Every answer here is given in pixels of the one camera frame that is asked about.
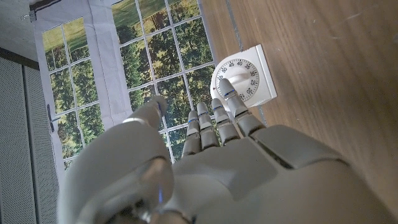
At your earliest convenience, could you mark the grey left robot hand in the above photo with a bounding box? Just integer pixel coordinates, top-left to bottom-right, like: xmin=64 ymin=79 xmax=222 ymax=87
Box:
xmin=57 ymin=78 xmax=398 ymax=224

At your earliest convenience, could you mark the white kitchen timer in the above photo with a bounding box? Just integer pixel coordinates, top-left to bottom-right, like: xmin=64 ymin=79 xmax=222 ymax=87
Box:
xmin=210 ymin=44 xmax=278 ymax=112

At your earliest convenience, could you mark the grey perforated wall panel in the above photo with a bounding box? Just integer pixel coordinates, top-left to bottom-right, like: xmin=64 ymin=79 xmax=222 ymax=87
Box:
xmin=0 ymin=46 xmax=60 ymax=224

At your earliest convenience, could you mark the metal backdrop clip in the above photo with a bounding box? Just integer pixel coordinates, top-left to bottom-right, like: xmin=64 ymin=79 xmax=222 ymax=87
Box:
xmin=21 ymin=10 xmax=38 ymax=22

